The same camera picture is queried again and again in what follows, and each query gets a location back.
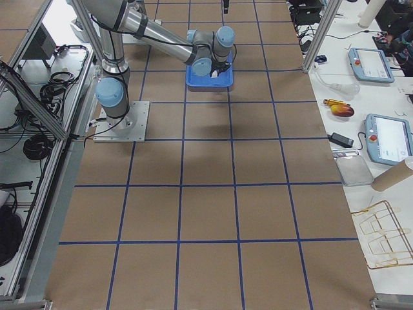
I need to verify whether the black power adapter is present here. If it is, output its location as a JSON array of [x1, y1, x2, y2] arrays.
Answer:
[[327, 132, 354, 148]]

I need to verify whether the white paper roll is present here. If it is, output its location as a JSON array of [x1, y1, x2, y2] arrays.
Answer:
[[358, 0, 386, 28]]

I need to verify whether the far teach pendant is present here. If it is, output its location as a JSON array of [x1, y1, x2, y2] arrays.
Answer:
[[348, 48, 395, 84]]

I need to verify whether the gold wire rack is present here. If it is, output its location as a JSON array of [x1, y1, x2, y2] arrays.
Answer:
[[351, 200, 412, 270]]

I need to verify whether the cardboard tube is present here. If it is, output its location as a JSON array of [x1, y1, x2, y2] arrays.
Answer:
[[371, 156, 412, 192]]

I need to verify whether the silver metal tray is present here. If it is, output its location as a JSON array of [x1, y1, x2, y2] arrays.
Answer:
[[336, 156, 374, 187]]

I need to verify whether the blue plastic tray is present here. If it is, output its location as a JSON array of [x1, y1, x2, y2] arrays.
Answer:
[[186, 53, 234, 88]]

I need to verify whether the orange toy mango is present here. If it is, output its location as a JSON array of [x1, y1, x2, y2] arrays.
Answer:
[[323, 99, 354, 117]]

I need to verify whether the aluminium frame post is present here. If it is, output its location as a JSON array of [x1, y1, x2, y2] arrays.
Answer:
[[302, 0, 342, 73]]

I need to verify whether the teach pendant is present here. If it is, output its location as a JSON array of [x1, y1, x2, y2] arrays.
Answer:
[[365, 114, 412, 165], [348, 48, 395, 84]]

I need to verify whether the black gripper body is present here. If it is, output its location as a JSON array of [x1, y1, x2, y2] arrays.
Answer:
[[211, 61, 232, 75]]

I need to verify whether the near teach pendant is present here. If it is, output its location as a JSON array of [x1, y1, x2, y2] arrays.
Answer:
[[365, 114, 412, 165]]

